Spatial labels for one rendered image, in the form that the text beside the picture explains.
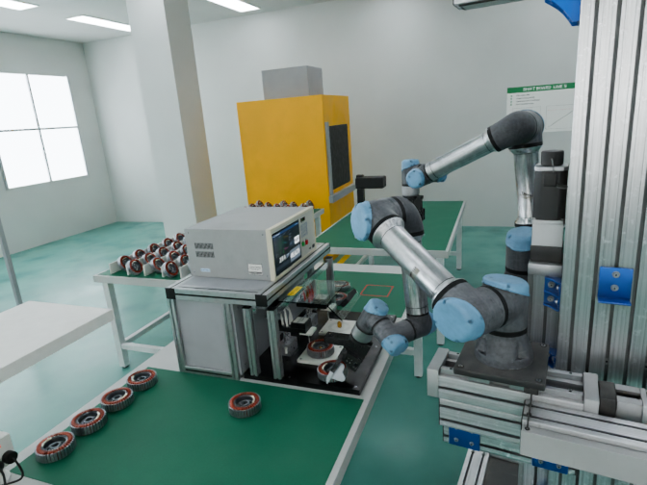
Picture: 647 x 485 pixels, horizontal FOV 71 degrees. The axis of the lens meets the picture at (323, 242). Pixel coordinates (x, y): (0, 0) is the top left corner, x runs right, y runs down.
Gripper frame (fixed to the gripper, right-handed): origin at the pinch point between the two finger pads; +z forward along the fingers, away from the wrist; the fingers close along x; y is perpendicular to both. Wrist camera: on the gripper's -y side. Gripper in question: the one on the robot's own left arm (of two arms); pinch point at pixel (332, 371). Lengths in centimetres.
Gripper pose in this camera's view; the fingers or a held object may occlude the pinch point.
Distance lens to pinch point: 175.5
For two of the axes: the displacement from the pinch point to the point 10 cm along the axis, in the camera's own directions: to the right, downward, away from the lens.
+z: -3.9, 8.1, 4.4
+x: 4.0, -2.8, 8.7
